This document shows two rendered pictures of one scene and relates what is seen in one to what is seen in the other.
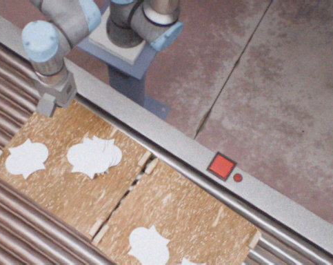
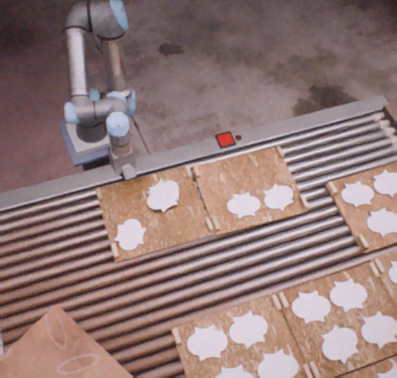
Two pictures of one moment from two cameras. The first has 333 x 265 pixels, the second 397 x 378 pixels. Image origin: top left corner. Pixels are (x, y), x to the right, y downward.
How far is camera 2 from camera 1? 1.20 m
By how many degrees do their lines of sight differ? 26
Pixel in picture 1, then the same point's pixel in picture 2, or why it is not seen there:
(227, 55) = not seen: hidden behind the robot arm
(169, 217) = (234, 183)
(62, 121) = (122, 200)
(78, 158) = (158, 203)
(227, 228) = (263, 160)
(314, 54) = (172, 82)
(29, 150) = (126, 229)
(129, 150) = (175, 176)
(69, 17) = (116, 104)
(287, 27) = (139, 82)
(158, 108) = not seen: hidden behind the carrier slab
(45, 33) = (119, 116)
